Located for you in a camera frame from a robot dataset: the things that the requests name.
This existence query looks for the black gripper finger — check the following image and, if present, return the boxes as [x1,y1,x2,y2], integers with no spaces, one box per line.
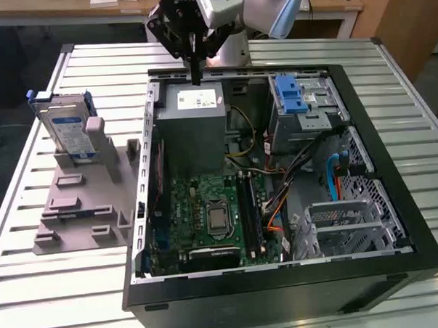
[194,21,235,86]
[145,2,199,89]

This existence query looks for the blue flat wire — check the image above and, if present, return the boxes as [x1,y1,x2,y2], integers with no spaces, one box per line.
[325,152,347,203]

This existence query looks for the silver metal drive cage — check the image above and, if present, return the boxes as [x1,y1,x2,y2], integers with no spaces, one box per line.
[265,70,352,156]

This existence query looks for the black graphics card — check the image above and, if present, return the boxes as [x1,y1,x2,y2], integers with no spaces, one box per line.
[178,242,243,272]

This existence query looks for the silver metal disk bay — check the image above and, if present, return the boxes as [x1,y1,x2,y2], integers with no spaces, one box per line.
[302,197,405,259]

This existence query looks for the grey power supply box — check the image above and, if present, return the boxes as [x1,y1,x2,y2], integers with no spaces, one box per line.
[153,80,230,179]

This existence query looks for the grey parts rack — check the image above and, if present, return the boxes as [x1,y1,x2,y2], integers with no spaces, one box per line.
[26,115,147,257]

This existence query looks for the orange flat wire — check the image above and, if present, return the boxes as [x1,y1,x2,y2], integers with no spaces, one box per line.
[333,165,347,202]

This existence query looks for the green motherboard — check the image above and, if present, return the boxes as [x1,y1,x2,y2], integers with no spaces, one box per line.
[146,170,286,276]

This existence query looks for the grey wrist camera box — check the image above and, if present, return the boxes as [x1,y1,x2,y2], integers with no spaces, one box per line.
[193,0,245,28]

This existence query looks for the silver CPU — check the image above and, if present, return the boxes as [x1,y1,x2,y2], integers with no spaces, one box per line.
[207,206,230,231]

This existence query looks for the wooden cabinet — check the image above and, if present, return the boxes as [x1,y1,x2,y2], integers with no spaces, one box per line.
[349,0,438,86]

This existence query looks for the wooden desk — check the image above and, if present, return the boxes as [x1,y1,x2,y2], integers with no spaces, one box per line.
[0,0,367,49]

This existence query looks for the black wire bundle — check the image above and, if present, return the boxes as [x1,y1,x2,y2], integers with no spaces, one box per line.
[275,126,352,220]

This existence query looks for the yellow wires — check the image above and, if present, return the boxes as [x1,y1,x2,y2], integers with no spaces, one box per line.
[222,104,259,160]

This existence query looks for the black PC case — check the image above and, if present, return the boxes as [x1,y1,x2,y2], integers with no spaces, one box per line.
[112,55,438,328]

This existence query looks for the orange power wires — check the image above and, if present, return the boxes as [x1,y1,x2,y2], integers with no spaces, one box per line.
[266,204,285,236]

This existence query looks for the CPU socket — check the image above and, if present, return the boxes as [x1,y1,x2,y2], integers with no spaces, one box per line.
[203,197,235,244]

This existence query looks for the hard disk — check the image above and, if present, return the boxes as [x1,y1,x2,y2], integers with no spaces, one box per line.
[26,89,96,166]

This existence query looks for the blue plastic drive latch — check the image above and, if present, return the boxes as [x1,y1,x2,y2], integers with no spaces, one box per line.
[272,74,312,115]

